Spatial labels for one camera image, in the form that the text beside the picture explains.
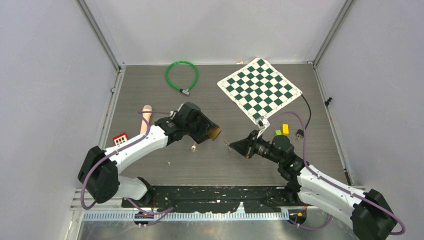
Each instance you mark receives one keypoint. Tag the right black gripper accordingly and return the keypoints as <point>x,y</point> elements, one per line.
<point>245,147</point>

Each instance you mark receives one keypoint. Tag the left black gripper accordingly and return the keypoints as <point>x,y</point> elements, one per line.
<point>205,124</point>

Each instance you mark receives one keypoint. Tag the silver padlock key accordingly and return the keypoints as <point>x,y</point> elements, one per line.
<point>228,146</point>

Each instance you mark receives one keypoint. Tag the brass padlock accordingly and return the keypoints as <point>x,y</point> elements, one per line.
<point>213,133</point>

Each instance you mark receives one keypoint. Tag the small silver keys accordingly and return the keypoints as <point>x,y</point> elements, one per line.
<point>194,148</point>

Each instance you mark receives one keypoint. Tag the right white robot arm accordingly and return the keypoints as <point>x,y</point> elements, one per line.
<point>366,213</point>

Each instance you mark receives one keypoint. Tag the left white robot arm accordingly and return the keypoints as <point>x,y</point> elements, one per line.
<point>100,173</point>

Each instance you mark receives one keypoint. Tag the yellow block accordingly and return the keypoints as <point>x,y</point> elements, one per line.
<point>285,129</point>

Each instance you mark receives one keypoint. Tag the beige toy microphone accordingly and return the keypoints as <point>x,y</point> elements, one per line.
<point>146,115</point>

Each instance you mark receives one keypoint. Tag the green white chessboard mat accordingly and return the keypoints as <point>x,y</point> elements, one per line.
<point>259,90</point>

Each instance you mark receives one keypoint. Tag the red white toy calculator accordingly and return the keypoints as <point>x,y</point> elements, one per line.
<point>120,139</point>

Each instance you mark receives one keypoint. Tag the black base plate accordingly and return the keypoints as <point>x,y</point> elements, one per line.
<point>219,199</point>

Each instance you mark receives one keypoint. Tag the black wall knob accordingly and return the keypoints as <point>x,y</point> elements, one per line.
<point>327,102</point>

